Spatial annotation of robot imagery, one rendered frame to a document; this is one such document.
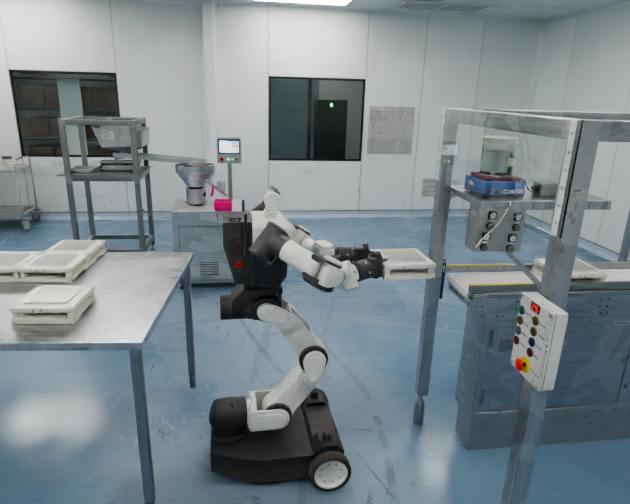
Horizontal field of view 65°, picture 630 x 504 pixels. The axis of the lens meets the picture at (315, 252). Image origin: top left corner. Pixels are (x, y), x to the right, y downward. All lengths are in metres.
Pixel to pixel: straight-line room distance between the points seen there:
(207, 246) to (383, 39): 4.23
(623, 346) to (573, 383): 0.32
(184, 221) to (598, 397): 3.41
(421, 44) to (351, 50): 1.02
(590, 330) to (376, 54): 5.48
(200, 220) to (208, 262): 0.41
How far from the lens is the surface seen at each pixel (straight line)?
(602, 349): 2.98
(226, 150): 4.83
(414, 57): 7.67
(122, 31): 7.42
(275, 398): 2.54
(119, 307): 2.32
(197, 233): 4.60
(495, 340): 2.63
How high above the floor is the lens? 1.80
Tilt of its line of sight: 18 degrees down
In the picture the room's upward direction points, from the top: 2 degrees clockwise
